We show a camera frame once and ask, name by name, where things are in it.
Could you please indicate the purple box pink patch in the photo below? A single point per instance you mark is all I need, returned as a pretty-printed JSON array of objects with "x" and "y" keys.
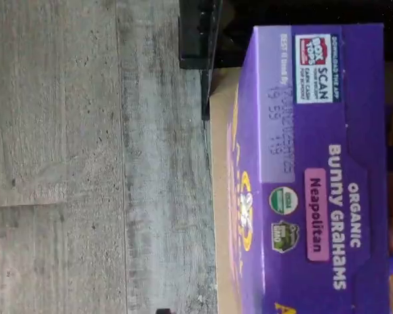
[{"x": 314, "y": 147}]

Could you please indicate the wooden shelf board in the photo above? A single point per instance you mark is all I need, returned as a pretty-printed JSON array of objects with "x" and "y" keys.
[{"x": 221, "y": 196}]

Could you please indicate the black metal shelf rack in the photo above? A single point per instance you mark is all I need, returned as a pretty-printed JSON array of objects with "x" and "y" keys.
[{"x": 199, "y": 32}]

